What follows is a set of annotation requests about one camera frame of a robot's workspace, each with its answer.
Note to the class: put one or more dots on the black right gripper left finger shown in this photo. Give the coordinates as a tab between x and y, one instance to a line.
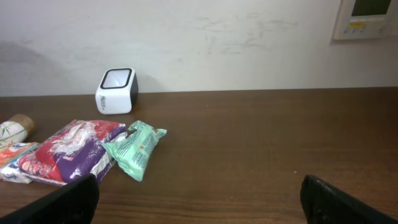
75	202

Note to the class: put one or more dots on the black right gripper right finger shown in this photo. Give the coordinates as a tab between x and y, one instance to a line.
323	203

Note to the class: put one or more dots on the red purple floral pack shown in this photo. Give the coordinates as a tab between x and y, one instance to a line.
72	152

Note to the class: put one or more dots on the teal tissue packet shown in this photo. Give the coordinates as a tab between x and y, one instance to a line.
10	170

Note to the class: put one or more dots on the mint green wipes packet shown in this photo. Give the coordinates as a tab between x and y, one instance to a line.
133	153

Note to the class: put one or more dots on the white tube with brown cap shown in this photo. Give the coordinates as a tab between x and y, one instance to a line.
16	130

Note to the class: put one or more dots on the white black barcode scanner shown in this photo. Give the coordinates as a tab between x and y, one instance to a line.
118	91

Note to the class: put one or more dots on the wall thermostat panel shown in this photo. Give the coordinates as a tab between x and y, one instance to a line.
364	19

